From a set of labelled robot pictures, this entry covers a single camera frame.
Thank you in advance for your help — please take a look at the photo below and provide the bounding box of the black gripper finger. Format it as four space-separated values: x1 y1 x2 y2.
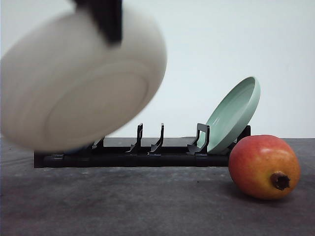
74 0 123 46

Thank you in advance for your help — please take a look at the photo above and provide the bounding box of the white plate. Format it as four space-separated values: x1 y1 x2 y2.
0 9 167 152

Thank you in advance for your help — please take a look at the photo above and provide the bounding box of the red yellow pomegranate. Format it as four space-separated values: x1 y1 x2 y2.
228 135 301 200

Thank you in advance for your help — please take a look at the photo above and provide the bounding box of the blue plate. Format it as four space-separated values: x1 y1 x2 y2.
63 146 92 155

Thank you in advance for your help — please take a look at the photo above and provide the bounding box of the green plate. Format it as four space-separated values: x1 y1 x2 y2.
198 76 261 154

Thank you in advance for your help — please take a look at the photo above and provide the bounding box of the black dish rack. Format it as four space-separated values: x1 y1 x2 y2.
34 123 251 168

